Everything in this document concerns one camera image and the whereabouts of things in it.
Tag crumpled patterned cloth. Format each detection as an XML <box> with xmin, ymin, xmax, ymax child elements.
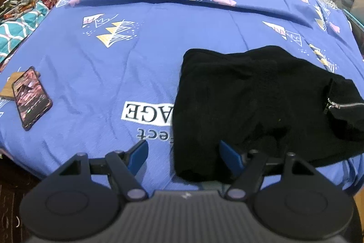
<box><xmin>0</xmin><ymin>0</ymin><xmax>40</xmax><ymax>23</ymax></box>

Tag teal wave-pattern blanket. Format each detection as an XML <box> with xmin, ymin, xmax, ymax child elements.
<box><xmin>0</xmin><ymin>1</ymin><xmax>50</xmax><ymax>63</ymax></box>

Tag black smartphone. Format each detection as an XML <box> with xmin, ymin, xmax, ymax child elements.
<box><xmin>12</xmin><ymin>67</ymin><xmax>53</xmax><ymax>131</ymax></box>

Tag small wooden board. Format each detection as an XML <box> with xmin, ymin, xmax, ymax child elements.
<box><xmin>0</xmin><ymin>71</ymin><xmax>43</xmax><ymax>102</ymax></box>

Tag blue printed bedsheet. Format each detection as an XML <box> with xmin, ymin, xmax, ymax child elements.
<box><xmin>0</xmin><ymin>0</ymin><xmax>361</xmax><ymax>195</ymax></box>

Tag black pants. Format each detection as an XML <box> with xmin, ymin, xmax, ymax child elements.
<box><xmin>172</xmin><ymin>45</ymin><xmax>364</xmax><ymax>184</ymax></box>

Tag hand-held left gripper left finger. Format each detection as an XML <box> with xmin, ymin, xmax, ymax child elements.
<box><xmin>58</xmin><ymin>143</ymin><xmax>149</xmax><ymax>202</ymax></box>

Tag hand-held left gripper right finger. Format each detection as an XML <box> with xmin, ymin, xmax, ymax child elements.
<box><xmin>218</xmin><ymin>140</ymin><xmax>316</xmax><ymax>202</ymax></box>

